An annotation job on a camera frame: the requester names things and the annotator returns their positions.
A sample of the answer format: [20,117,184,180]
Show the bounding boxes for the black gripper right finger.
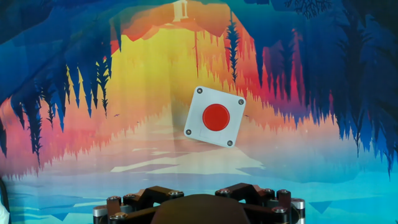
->
[214,182,306,224]

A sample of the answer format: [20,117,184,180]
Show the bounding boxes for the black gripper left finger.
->
[92,185,185,224]

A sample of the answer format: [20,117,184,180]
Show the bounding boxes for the grey box with red button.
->
[183,85,247,148]

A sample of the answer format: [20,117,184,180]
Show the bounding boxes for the colourful sunset forest printed mat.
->
[0,0,398,224]

